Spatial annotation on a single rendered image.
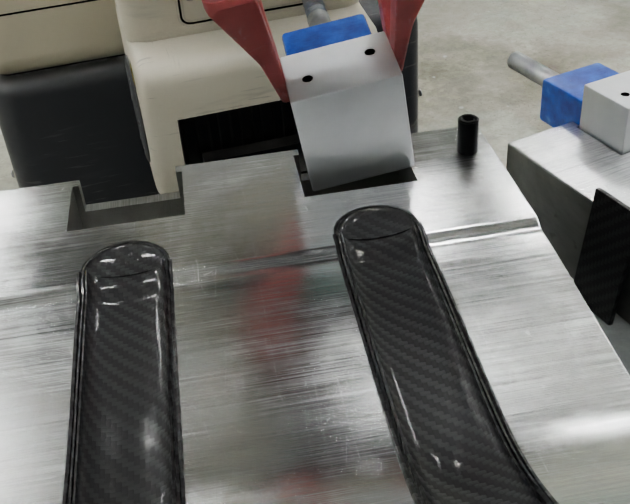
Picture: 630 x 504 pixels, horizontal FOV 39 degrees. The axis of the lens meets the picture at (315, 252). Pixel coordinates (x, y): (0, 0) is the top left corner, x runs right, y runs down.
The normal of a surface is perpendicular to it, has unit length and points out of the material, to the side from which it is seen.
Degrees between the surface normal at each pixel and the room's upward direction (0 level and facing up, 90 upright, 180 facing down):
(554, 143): 0
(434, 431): 5
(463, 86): 0
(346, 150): 100
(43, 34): 90
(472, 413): 22
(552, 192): 90
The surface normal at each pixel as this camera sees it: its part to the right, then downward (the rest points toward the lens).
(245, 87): 0.29, 0.66
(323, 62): -0.18, -0.67
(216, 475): -0.07, -0.83
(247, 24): 0.22, 0.89
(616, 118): -0.90, 0.31
